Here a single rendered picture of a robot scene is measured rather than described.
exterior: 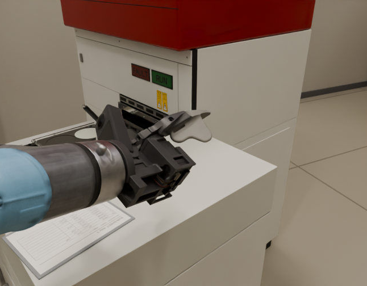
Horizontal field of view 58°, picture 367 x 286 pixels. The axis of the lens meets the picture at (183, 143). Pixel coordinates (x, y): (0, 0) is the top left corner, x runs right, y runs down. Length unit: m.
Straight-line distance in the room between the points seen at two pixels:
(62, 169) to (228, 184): 0.55
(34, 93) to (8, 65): 0.30
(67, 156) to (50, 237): 0.38
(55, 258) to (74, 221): 0.10
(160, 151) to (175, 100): 0.71
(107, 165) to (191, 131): 0.17
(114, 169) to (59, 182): 0.07
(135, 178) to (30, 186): 0.13
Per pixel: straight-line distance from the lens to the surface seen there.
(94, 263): 0.64
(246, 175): 0.86
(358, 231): 2.40
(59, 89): 3.21
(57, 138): 1.27
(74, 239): 0.69
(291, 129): 1.68
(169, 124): 0.47
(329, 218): 2.43
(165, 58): 1.14
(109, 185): 0.38
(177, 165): 0.44
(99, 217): 0.73
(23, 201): 0.32
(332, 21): 4.72
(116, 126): 0.48
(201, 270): 0.86
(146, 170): 0.42
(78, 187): 0.35
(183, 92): 1.10
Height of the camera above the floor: 1.41
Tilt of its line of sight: 26 degrees down
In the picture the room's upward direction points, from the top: straight up
